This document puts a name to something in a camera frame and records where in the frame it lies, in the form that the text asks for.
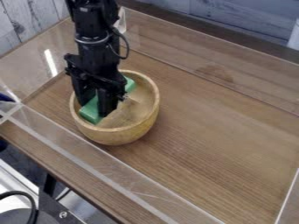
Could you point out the clear acrylic corner bracket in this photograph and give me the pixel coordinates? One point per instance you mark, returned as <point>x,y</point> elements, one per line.
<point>120,24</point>

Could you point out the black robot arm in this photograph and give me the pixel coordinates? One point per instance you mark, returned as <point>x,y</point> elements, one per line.
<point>93,17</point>

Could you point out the brown wooden bowl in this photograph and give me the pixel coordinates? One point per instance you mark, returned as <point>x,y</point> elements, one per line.
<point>131,120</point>

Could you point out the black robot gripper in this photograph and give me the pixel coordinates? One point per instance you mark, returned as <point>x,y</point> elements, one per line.
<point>92,69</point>

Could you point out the blue object at left edge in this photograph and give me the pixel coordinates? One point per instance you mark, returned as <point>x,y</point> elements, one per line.
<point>5,98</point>

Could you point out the black metal table leg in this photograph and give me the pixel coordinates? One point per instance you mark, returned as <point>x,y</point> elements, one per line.
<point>49,185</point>

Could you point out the green rectangular block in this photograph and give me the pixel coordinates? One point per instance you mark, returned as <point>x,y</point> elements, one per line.
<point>89,110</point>

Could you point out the clear acrylic tray wall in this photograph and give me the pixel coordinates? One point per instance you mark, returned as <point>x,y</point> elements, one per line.
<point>216,161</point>

